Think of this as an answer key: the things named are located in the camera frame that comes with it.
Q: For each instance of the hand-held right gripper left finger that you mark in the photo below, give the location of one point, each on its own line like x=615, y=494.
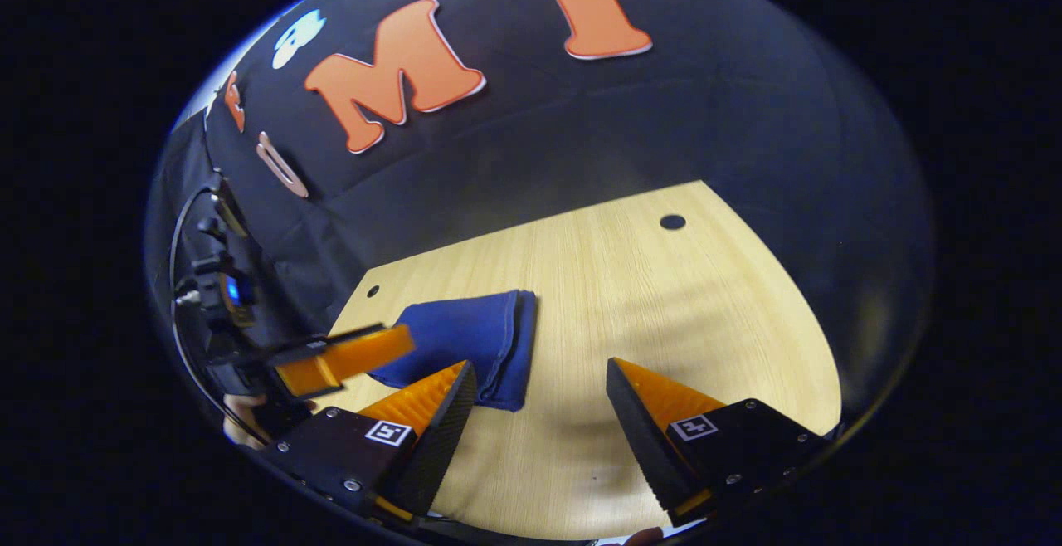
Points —
x=440, y=446

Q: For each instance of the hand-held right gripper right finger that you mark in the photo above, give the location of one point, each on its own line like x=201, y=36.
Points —
x=643, y=455

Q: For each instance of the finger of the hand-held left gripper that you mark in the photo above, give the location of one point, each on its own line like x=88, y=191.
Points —
x=357, y=357

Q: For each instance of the blue jeans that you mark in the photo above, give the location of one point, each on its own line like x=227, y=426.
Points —
x=473, y=338

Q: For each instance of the black backdrop cloth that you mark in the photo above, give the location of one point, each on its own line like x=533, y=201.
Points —
x=622, y=114

